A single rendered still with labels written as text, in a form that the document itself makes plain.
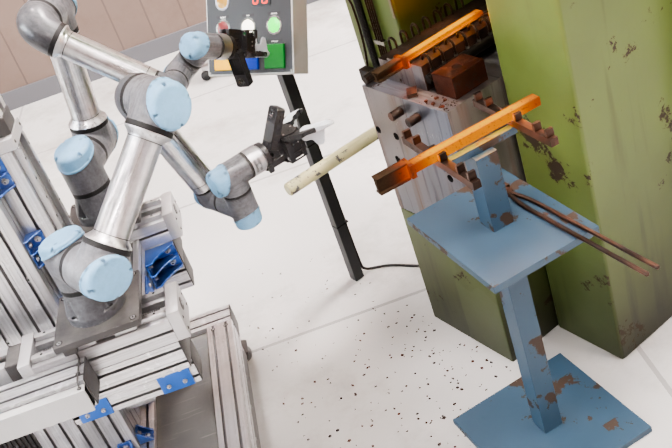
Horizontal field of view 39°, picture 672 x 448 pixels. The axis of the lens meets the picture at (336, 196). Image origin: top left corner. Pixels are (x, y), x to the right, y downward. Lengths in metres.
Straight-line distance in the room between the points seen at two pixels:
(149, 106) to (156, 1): 4.05
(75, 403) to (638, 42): 1.68
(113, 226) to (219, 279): 1.68
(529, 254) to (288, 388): 1.26
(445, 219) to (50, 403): 1.07
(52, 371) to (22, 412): 0.13
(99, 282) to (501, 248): 0.93
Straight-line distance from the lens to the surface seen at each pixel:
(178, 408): 3.04
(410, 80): 2.70
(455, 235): 2.36
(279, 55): 2.94
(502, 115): 2.25
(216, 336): 3.20
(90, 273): 2.21
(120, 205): 2.23
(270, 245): 3.94
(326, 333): 3.39
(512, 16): 2.48
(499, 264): 2.23
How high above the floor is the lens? 2.10
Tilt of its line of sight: 31 degrees down
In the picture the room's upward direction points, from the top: 20 degrees counter-clockwise
